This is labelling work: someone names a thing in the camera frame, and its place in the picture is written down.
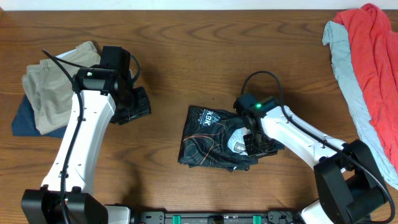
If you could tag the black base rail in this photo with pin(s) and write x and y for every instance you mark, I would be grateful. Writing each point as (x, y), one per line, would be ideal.
(205, 217)

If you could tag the light grey garment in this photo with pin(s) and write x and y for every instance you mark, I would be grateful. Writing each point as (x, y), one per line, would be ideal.
(336, 37)

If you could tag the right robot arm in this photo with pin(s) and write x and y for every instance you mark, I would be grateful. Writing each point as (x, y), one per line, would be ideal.
(349, 184)

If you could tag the black printed cycling jersey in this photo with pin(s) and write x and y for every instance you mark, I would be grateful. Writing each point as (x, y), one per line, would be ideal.
(215, 138)

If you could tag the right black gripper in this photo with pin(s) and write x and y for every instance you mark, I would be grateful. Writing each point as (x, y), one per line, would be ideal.
(263, 147)

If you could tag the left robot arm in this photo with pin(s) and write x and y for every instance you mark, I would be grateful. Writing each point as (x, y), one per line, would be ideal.
(101, 96)

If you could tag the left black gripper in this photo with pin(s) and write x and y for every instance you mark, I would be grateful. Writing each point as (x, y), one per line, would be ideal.
(137, 106)

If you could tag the folded beige trousers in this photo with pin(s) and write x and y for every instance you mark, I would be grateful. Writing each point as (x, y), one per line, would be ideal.
(49, 91)

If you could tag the red garment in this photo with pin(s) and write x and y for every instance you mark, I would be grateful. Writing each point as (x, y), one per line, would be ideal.
(373, 46)

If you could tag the folded navy blue garment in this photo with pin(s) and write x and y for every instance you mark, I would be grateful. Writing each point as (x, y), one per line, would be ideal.
(23, 123)

